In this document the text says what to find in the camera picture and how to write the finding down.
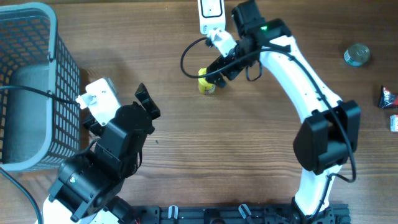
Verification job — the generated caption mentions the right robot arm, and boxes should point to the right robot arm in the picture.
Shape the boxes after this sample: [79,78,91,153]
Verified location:
[205,1,361,223]

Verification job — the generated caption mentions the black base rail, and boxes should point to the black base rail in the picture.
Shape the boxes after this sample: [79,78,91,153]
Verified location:
[124,203,351,224]

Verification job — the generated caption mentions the black red snack packet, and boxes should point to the black red snack packet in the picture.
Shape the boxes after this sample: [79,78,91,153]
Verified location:
[378,85,397,109]

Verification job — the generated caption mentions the black right camera cable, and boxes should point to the black right camera cable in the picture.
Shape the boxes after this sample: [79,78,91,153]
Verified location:
[180,37,357,223]

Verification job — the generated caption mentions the black left camera cable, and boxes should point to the black left camera cable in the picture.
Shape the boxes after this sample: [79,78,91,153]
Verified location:
[0,85,80,224]

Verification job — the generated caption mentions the round tin can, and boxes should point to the round tin can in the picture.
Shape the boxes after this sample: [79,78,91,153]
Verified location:
[343,43,371,67]

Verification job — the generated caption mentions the black camera cable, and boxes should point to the black camera cable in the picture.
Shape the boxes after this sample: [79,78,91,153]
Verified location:
[0,85,80,224]
[180,37,357,223]

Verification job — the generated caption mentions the red white snack packet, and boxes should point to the red white snack packet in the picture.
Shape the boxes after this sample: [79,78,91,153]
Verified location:
[390,114,398,133]

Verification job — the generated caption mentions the grey plastic mesh basket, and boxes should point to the grey plastic mesh basket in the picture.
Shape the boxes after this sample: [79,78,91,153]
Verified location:
[1,2,81,172]

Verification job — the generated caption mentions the yellow mentos gum bottle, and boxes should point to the yellow mentos gum bottle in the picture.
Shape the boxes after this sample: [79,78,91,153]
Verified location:
[198,68,216,95]

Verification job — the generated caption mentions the white barcode scanner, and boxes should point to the white barcode scanner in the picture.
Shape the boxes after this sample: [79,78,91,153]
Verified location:
[197,0,226,35]

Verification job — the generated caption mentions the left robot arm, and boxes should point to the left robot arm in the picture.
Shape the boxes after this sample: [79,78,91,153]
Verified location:
[37,83,160,223]

